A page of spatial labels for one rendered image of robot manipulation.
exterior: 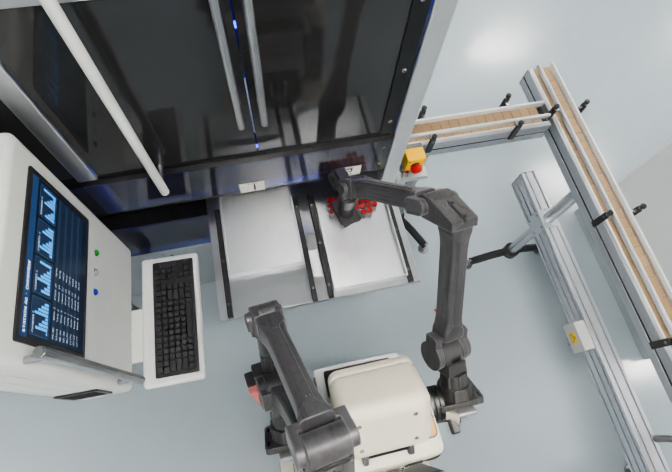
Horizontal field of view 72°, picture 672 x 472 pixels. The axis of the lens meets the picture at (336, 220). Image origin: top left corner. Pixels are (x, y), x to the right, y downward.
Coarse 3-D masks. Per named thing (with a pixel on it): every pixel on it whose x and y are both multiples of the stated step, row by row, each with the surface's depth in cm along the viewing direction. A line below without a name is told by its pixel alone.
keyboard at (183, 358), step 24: (168, 264) 164; (192, 264) 166; (168, 288) 160; (192, 288) 162; (168, 312) 158; (192, 312) 158; (168, 336) 154; (192, 336) 154; (168, 360) 152; (192, 360) 151
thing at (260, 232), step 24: (264, 192) 172; (288, 192) 172; (240, 216) 167; (264, 216) 168; (288, 216) 168; (240, 240) 163; (264, 240) 164; (288, 240) 164; (240, 264) 160; (264, 264) 160; (288, 264) 158
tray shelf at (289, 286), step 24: (312, 192) 173; (216, 240) 163; (408, 240) 167; (216, 264) 159; (216, 288) 156; (240, 288) 156; (264, 288) 157; (288, 288) 157; (360, 288) 159; (384, 288) 160; (240, 312) 153
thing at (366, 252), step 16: (320, 208) 170; (384, 208) 172; (320, 224) 164; (336, 224) 168; (352, 224) 168; (368, 224) 169; (384, 224) 169; (336, 240) 165; (352, 240) 166; (368, 240) 166; (384, 240) 166; (336, 256) 163; (352, 256) 163; (368, 256) 164; (384, 256) 164; (400, 256) 162; (336, 272) 160; (352, 272) 161; (368, 272) 161; (384, 272) 161; (400, 272) 162; (336, 288) 155
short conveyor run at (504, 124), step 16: (464, 112) 181; (480, 112) 182; (496, 112) 187; (512, 112) 188; (528, 112) 188; (416, 128) 182; (432, 128) 182; (448, 128) 182; (464, 128) 178; (480, 128) 183; (496, 128) 184; (512, 128) 184; (528, 128) 184; (544, 128) 187; (432, 144) 177; (448, 144) 182; (464, 144) 185; (480, 144) 188; (496, 144) 191
